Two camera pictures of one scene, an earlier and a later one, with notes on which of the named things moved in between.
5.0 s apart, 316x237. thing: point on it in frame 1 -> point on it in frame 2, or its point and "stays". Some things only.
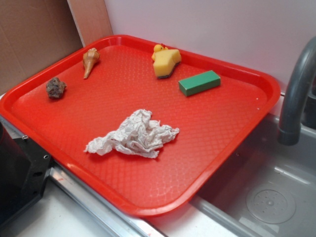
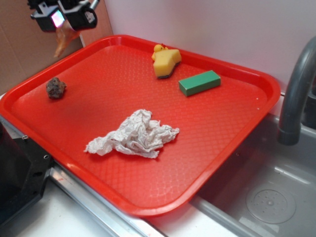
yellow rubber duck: x=158 y=48 stays
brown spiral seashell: x=90 y=57 -> x=64 y=34
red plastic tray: x=141 y=125 stays
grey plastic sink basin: x=268 y=188 stays
